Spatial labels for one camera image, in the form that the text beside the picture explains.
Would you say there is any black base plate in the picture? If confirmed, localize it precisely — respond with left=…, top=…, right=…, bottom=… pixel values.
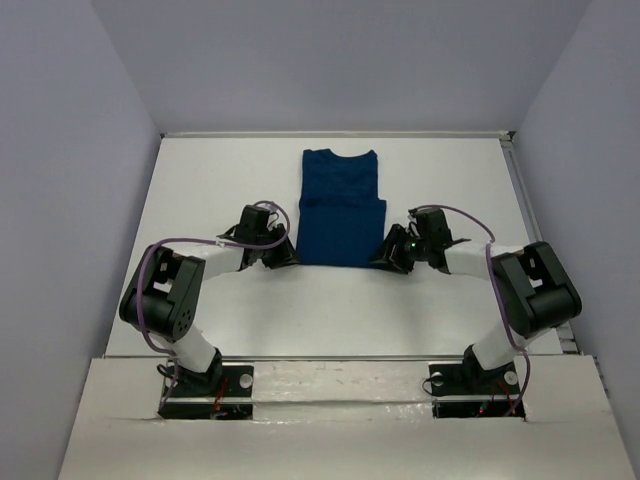
left=157, top=363, right=254, bottom=421
left=421, top=362, right=521, bottom=419

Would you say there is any aluminium rail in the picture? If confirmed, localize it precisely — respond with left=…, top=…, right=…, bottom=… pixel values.
left=100, top=351, right=583, bottom=362
left=160, top=130, right=512, bottom=141

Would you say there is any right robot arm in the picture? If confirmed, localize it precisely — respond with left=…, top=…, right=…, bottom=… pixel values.
left=369, top=205, right=582, bottom=397

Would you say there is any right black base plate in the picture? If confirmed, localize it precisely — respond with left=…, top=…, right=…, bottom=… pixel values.
left=421, top=362, right=521, bottom=419

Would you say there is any blue t shirt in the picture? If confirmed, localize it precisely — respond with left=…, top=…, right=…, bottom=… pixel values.
left=296, top=149, right=387, bottom=268

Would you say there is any aluminium rail front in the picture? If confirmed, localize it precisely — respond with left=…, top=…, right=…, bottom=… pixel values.
left=100, top=351, right=583, bottom=362

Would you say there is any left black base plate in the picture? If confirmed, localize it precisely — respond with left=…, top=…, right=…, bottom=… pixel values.
left=157, top=363, right=254, bottom=421

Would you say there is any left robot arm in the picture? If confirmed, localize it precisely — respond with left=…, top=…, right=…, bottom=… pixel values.
left=118, top=200, right=299, bottom=403

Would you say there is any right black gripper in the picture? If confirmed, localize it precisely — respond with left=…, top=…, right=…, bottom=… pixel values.
left=368, top=223, right=430, bottom=274

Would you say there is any aluminium rail back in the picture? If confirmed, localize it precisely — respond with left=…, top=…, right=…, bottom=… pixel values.
left=160, top=130, right=512, bottom=141

